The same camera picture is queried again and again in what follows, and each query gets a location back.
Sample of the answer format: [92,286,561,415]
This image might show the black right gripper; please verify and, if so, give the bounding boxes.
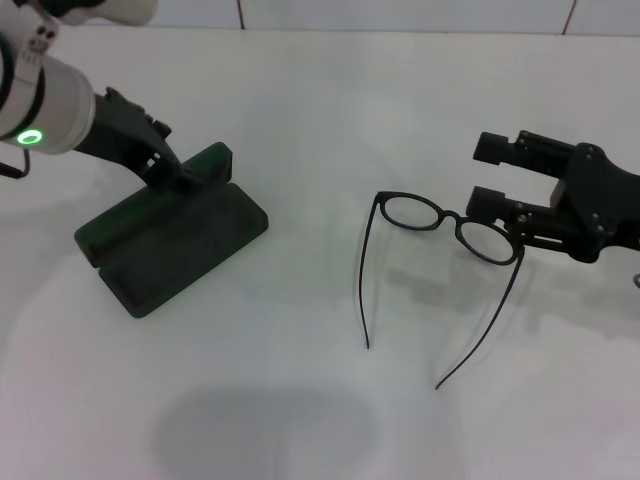
[464,129,640,265]

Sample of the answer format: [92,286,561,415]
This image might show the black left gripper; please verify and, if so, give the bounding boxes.
[74,87,202,196]

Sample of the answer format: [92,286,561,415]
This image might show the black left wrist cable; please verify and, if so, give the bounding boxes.
[0,148,30,180]

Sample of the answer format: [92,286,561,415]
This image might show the green glasses case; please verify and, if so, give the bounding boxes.
[73,141,271,321]

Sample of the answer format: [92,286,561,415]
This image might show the black glasses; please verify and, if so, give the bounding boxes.
[360,190,526,392]

